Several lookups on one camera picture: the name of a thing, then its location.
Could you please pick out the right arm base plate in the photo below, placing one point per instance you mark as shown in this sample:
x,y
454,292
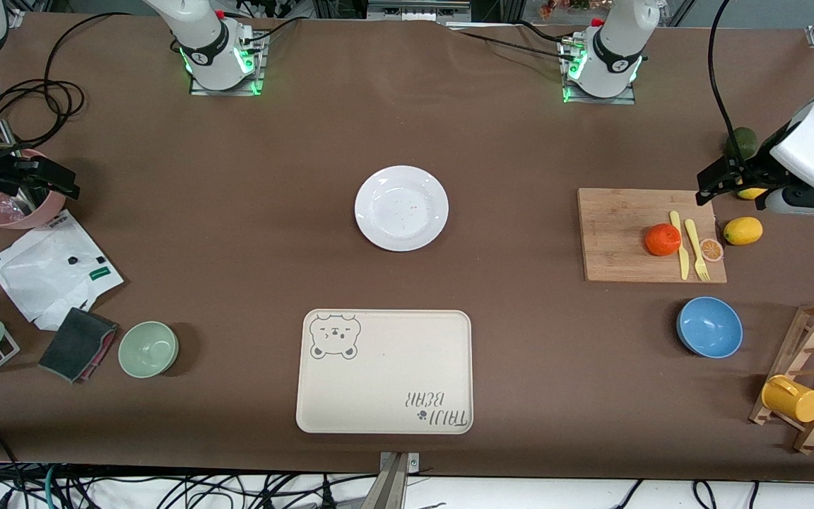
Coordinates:
x,y
227,92

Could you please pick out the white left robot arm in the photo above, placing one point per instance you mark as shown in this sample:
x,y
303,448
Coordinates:
x,y
813,141

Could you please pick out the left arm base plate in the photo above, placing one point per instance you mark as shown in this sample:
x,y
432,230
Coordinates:
x,y
601,100

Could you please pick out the beige bear print tray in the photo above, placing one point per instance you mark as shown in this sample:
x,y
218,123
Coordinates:
x,y
384,371

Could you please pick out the small yellow fruit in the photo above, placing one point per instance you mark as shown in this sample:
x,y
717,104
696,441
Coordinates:
x,y
750,192

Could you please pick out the brown table mat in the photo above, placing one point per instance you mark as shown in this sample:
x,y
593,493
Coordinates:
x,y
520,177

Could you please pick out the yellow plastic fork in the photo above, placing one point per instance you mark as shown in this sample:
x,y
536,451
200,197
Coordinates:
x,y
692,237

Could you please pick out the yellow plastic knife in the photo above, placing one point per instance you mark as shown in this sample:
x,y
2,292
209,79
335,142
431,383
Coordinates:
x,y
684,265

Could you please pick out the wooden cutting board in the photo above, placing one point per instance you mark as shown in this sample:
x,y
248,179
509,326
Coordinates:
x,y
619,233

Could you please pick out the pink bowl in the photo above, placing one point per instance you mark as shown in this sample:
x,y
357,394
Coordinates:
x,y
43,215

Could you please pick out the wooden cup rack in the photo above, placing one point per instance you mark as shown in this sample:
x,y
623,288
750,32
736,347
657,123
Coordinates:
x,y
813,322

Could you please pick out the blue bowl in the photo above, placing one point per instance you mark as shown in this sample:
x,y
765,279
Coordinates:
x,y
709,326

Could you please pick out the orange fruit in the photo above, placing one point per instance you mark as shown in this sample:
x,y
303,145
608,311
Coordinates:
x,y
663,240

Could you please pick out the grey metal frame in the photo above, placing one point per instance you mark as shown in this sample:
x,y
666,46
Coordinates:
x,y
417,8

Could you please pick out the toy orange slice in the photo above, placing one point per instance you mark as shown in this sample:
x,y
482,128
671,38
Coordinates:
x,y
711,249

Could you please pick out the dark green avocado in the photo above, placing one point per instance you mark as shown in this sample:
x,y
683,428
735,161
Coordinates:
x,y
741,140

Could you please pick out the white round plate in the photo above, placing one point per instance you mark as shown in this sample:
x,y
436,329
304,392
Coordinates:
x,y
401,208

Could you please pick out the yellow lemon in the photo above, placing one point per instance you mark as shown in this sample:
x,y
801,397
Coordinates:
x,y
742,230

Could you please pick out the dark grey folded cloth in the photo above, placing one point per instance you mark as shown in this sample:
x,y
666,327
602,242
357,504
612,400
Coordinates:
x,y
75,343

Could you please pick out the white plastic bag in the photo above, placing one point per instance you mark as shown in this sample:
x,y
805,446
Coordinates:
x,y
46,276

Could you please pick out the pale green bowl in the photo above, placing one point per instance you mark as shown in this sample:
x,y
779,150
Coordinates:
x,y
148,348

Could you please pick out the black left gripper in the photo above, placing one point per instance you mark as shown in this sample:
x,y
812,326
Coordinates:
x,y
756,170

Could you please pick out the yellow mug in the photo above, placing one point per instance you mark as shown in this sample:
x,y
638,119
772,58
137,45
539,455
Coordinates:
x,y
792,399

